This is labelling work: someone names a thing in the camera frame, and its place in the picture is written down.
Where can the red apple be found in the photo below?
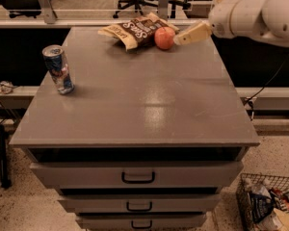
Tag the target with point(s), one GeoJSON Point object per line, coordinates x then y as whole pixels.
{"type": "Point", "coordinates": [163, 38]}

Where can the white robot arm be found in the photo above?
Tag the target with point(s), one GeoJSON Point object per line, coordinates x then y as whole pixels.
{"type": "Point", "coordinates": [264, 21]}

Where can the brown chip bag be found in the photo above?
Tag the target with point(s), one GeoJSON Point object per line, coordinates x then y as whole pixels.
{"type": "Point", "coordinates": [136, 32]}

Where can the dark blue snack bag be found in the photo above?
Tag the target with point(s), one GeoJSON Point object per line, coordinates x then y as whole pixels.
{"type": "Point", "coordinates": [261, 206]}

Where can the red snack bag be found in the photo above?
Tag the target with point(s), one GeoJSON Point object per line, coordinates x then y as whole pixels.
{"type": "Point", "coordinates": [281, 199]}

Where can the black office chair centre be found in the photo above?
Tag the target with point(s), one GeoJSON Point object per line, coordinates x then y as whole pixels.
{"type": "Point", "coordinates": [165, 8]}

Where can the grey drawer cabinet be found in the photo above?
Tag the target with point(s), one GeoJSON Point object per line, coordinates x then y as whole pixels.
{"type": "Point", "coordinates": [145, 105]}

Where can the blue energy drink can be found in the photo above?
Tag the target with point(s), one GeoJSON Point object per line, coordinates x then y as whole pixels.
{"type": "Point", "coordinates": [57, 65]}

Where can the top grey drawer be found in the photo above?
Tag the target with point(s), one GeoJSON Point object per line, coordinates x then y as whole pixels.
{"type": "Point", "coordinates": [136, 174]}

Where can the grey drawer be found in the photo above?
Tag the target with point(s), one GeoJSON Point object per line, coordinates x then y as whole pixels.
{"type": "Point", "coordinates": [136, 174]}
{"type": "Point", "coordinates": [136, 203]}
{"type": "Point", "coordinates": [141, 222]}

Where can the middle grey drawer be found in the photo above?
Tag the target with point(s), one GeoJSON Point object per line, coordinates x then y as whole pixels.
{"type": "Point", "coordinates": [136, 203]}

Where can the bottom grey drawer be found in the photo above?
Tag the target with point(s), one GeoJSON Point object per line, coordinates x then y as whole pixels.
{"type": "Point", "coordinates": [141, 222]}

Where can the black stand leg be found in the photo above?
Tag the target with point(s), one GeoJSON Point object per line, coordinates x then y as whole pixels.
{"type": "Point", "coordinates": [4, 177]}

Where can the wire basket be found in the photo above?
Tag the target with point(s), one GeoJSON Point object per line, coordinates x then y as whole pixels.
{"type": "Point", "coordinates": [243, 194]}

